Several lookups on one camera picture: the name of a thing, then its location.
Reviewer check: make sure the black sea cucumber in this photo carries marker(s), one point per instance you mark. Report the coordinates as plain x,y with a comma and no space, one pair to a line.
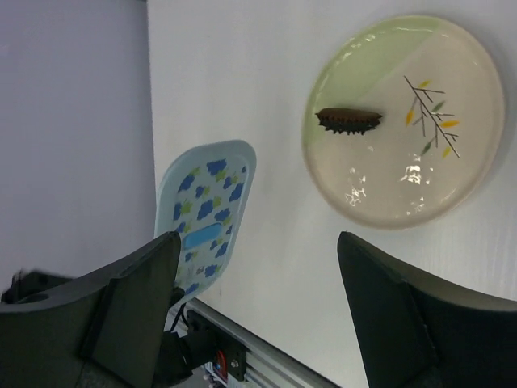
348,120

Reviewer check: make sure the aluminium mounting rail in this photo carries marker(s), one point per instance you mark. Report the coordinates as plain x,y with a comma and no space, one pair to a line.
248,360

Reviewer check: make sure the blue lunch box lid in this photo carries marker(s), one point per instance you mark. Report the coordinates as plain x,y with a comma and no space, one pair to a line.
202,197

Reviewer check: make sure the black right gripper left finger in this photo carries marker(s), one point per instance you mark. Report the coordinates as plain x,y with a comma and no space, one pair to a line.
102,329

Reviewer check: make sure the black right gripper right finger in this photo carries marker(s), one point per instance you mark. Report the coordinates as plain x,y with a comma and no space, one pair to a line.
416,329

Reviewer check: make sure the round cream plate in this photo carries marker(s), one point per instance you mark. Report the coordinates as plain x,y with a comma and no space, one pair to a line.
443,106

